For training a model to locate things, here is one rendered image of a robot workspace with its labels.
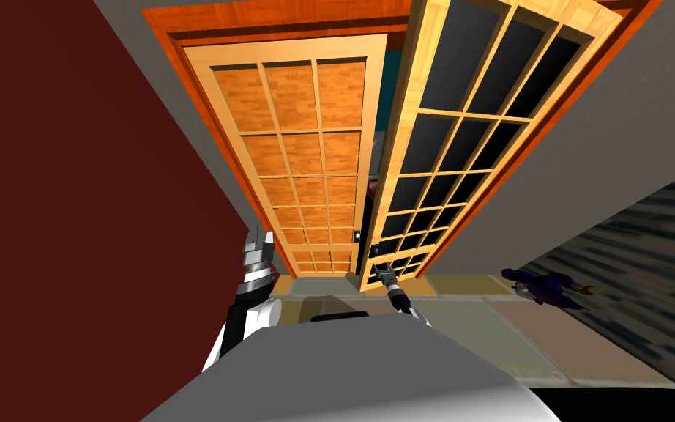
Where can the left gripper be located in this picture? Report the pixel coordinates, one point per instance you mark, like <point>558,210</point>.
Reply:
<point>257,254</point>

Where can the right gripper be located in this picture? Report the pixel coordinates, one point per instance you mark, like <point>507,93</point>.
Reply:
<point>387,276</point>

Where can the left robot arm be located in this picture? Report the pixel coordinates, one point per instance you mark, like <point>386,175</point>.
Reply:
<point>248,319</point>

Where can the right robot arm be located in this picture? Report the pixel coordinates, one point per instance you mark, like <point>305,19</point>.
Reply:
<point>408,306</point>

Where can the wooden door with orange panels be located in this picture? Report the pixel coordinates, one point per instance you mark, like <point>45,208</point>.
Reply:
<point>308,164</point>

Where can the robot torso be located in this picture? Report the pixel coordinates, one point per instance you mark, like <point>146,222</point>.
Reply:
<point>337,375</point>

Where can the wooden door with dark glass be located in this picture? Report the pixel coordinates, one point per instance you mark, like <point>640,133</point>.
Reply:
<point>408,146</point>

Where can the purple jagged object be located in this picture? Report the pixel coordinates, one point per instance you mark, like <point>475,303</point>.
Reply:
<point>548,288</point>

